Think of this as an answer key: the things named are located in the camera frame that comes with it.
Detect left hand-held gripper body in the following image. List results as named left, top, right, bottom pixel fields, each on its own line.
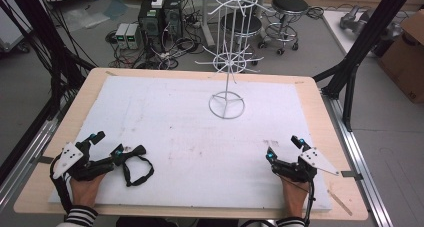
left=52, top=138, right=116, bottom=182

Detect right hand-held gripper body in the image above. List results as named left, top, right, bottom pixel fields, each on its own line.
left=270, top=146, right=341, bottom=184

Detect black bow tie with strap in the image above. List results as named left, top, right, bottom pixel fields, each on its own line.
left=120, top=144, right=155, bottom=188

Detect person's left hand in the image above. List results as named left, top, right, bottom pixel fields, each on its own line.
left=69, top=172, right=108, bottom=209

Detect person's right hand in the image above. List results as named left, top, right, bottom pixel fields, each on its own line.
left=280, top=176, right=311, bottom=219

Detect thin wooden stick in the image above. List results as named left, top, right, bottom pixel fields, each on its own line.
left=326, top=189, right=354, bottom=217

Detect white foam sheet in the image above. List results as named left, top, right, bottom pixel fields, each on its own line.
left=48, top=74, right=333, bottom=212

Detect person's dark lap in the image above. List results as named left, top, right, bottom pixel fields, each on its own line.
left=115, top=216, right=242, bottom=227

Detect grey power supply unit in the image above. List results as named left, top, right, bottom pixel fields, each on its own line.
left=126, top=23, right=143, bottom=51
left=114, top=22, right=130, bottom=50

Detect white side table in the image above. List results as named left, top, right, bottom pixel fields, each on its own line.
left=321, top=9, right=412, bottom=59

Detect black computer tower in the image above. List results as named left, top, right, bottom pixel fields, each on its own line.
left=137, top=0, right=167, bottom=45
left=162, top=0, right=185, bottom=41

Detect brown cardboard box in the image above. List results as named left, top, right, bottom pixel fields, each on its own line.
left=377, top=9, right=424, bottom=105

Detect black round stool with castors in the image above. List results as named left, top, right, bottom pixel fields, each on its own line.
left=257, top=0, right=310, bottom=57

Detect grey metal device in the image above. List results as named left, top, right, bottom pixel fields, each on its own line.
left=339, top=4, right=372, bottom=31

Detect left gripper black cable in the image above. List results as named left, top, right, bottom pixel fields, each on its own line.
left=49, top=153, right=74, bottom=215

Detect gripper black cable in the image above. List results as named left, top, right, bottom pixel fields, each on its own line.
left=239, top=173, right=317, bottom=227
left=49, top=153, right=74, bottom=215

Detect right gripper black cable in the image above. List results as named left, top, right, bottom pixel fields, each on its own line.
left=239, top=173, right=317, bottom=227

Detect aluminium rail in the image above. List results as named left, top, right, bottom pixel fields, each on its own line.
left=320, top=92, right=395, bottom=227
left=0, top=117, right=60, bottom=210

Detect white wire display rack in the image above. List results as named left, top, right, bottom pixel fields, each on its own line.
left=192, top=0, right=282, bottom=121

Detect black metal frame with cables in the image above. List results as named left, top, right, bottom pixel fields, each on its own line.
left=0, top=0, right=96, bottom=121

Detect tangle of floor cables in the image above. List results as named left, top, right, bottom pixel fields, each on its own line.
left=105, top=15, right=209, bottom=71

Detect black metal frame post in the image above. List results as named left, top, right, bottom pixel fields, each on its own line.
left=312, top=0, right=418, bottom=133

